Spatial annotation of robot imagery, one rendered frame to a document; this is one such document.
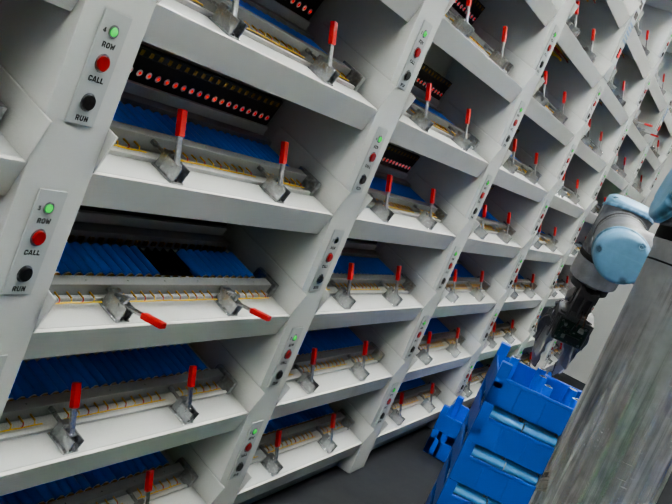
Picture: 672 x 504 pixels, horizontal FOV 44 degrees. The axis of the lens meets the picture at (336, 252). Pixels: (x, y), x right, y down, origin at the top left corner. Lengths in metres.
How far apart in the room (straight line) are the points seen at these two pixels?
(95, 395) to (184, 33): 0.56
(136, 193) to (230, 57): 0.21
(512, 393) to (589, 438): 0.68
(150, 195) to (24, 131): 0.22
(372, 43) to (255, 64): 0.41
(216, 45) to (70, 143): 0.23
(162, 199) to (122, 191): 0.08
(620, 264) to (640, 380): 0.58
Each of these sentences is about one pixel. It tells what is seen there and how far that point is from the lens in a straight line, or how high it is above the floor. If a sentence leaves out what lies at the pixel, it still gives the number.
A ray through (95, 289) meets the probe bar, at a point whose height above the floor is 0.52.
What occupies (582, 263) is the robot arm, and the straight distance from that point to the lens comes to 1.59.
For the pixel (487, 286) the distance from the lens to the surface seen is 2.80.
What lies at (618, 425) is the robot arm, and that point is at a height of 0.68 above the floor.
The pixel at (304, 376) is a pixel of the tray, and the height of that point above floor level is 0.32.
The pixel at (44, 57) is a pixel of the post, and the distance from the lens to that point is 0.91.
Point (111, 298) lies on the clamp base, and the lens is 1.14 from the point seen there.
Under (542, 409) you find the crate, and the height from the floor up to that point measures 0.51.
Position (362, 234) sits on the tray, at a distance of 1.64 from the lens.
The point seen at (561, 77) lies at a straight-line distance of 2.85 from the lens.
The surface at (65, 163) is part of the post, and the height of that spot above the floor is 0.69.
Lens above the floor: 0.85
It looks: 9 degrees down
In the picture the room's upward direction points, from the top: 23 degrees clockwise
